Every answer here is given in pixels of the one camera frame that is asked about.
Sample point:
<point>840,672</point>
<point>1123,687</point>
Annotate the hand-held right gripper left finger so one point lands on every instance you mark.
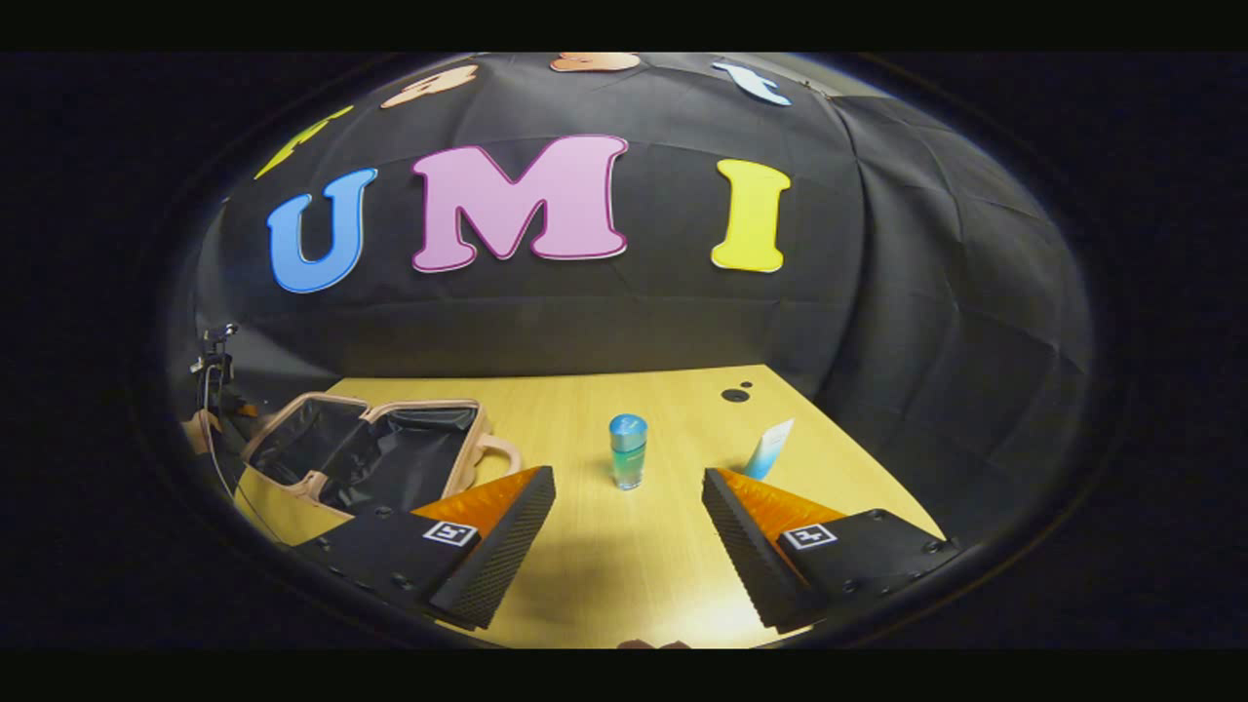
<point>502,556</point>

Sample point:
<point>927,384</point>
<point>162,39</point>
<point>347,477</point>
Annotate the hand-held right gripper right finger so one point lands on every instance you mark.
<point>746,556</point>

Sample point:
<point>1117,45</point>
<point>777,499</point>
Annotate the white blue skincare tube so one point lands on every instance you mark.
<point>771,448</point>

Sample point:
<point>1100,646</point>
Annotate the pink suitcase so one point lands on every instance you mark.
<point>390,458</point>

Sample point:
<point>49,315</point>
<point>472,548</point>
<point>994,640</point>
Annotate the blue green skincare bottle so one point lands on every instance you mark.
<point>628,453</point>

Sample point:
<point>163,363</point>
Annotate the black backdrop cloth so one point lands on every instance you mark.
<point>634,322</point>

